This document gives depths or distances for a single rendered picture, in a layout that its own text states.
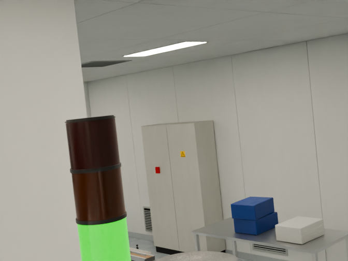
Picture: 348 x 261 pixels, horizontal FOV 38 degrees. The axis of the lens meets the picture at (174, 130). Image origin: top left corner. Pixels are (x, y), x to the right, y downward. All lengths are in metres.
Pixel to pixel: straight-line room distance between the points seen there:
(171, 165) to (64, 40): 5.74
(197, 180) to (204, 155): 0.39
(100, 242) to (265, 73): 6.51
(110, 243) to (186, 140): 6.97
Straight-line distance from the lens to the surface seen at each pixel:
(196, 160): 7.37
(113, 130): 0.50
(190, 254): 4.95
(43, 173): 2.09
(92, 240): 0.51
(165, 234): 8.20
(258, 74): 7.03
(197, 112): 7.83
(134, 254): 5.18
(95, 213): 0.50
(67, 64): 2.17
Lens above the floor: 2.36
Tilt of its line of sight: 3 degrees down
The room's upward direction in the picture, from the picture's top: 6 degrees counter-clockwise
